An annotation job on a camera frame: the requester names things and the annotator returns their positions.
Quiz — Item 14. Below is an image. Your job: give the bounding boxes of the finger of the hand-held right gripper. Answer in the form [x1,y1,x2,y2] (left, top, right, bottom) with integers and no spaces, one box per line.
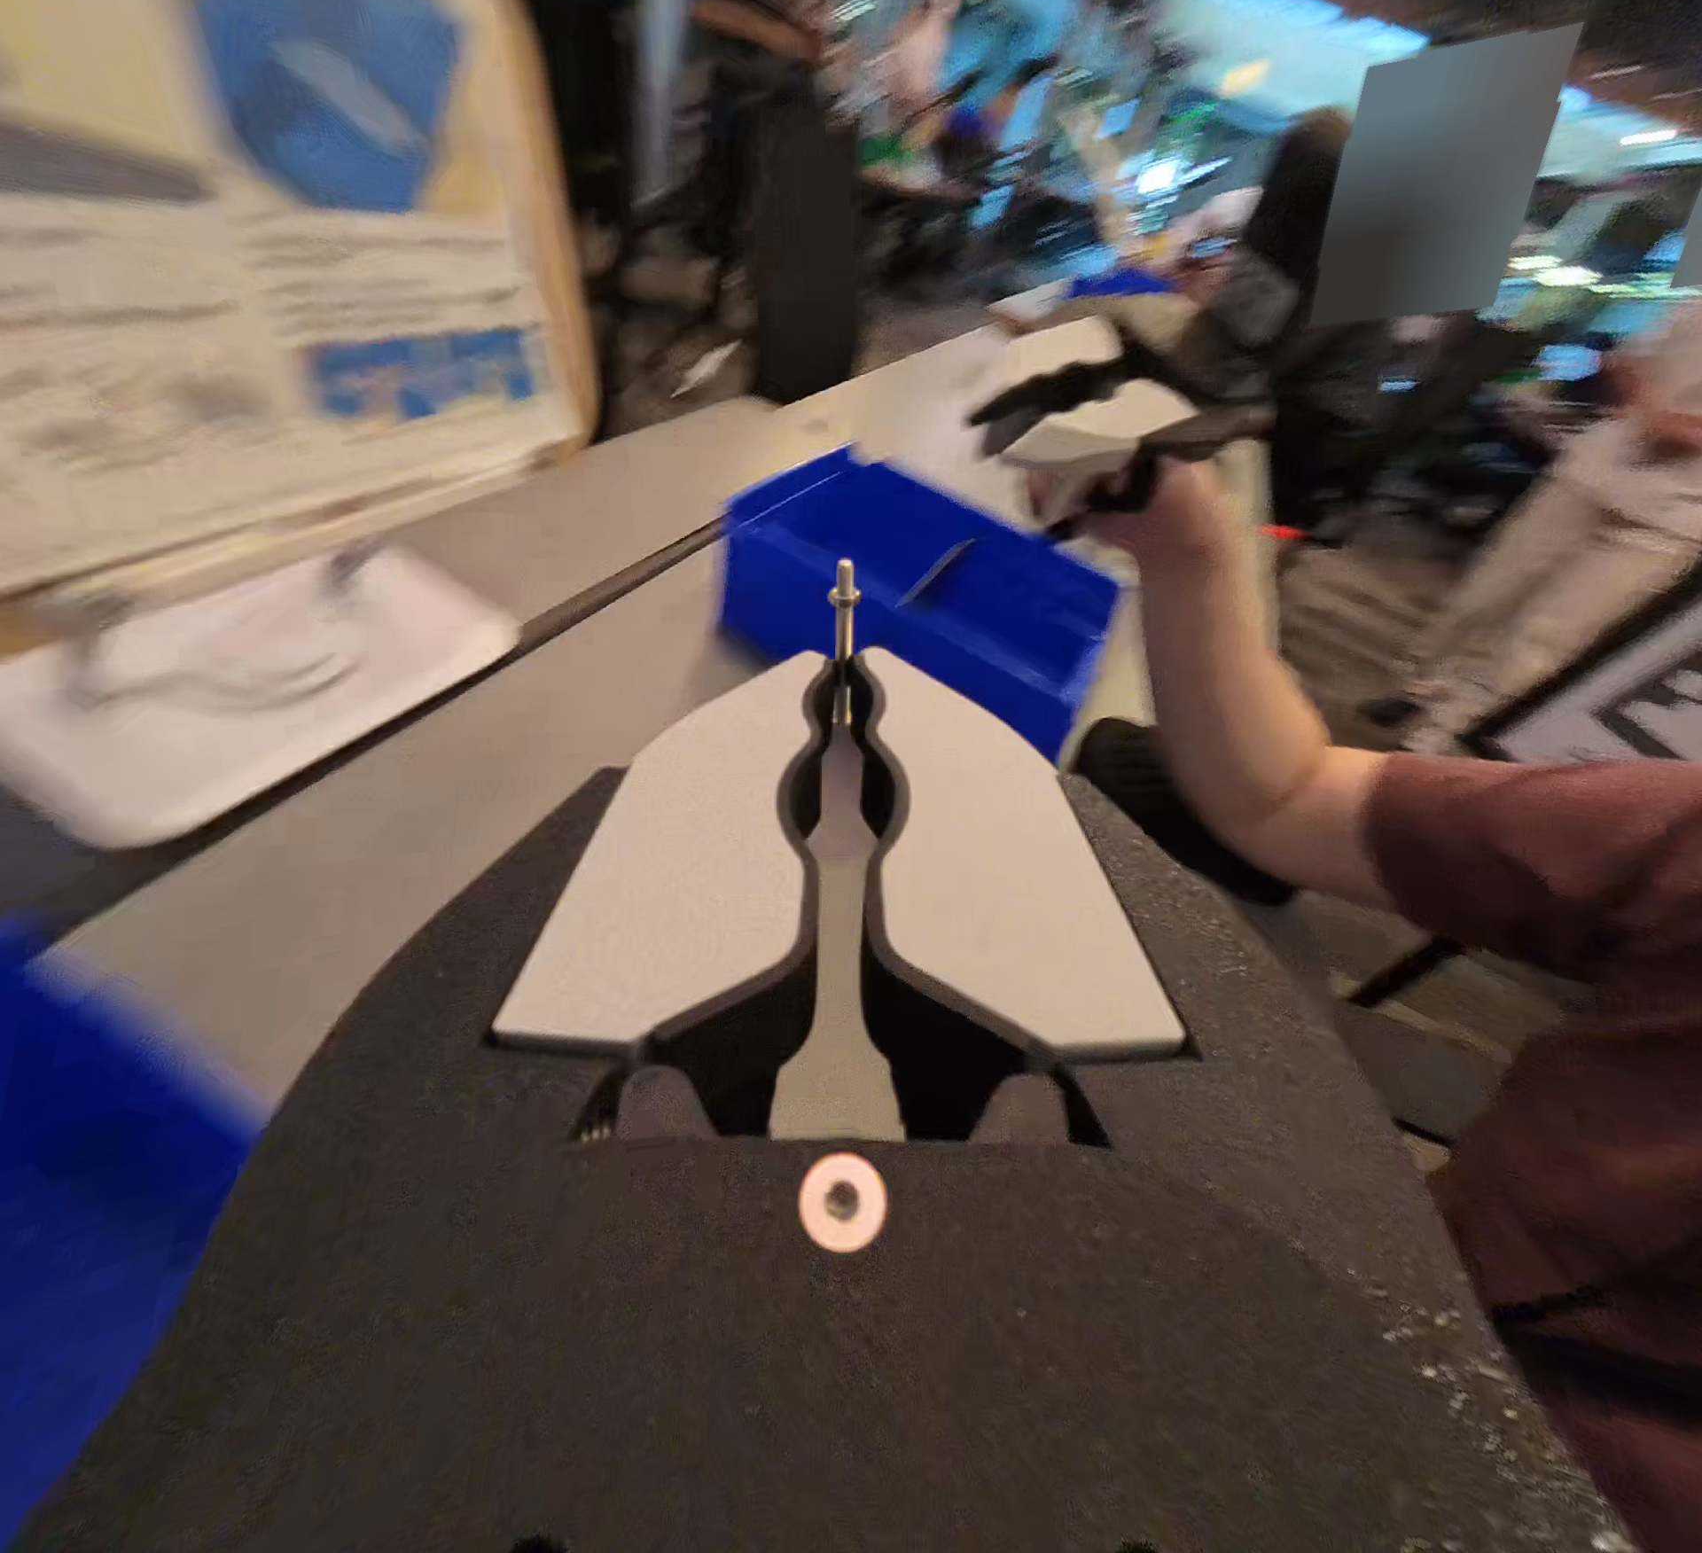
[969,312,1136,431]
[1000,382,1278,483]

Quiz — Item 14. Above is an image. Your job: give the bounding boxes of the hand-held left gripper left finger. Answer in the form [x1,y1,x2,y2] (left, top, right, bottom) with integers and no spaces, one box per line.
[491,649,839,1138]

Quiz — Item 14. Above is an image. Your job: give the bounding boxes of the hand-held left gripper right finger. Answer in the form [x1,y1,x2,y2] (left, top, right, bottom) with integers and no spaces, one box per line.
[848,647,1188,1138]

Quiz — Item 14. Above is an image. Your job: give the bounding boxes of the long metal bolt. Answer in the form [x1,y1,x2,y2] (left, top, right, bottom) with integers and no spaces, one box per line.
[827,560,860,731]

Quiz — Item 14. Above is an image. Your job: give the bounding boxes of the blue divided parts bin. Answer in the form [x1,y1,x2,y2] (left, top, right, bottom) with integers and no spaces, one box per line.
[718,447,1122,766]

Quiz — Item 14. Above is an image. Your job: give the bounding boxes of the person's right forearm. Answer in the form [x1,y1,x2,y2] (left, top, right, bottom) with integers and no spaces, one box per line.
[1130,570,1397,910]

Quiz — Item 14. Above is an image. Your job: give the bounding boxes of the person's right hand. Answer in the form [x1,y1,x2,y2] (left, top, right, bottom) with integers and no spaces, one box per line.
[1080,459,1278,619]

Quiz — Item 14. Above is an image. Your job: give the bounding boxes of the white plastic tray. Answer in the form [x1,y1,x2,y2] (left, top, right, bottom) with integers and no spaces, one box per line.
[0,542,519,849]

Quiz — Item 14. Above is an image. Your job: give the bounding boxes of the black framed marker sign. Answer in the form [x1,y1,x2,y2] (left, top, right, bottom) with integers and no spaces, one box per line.
[1462,587,1702,773]

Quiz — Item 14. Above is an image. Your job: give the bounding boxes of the blue plastic bin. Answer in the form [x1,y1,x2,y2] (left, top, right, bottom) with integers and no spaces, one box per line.
[0,915,275,1549]

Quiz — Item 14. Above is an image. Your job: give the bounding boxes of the instruction poster board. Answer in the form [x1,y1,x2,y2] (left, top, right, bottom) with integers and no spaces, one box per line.
[0,0,599,599]

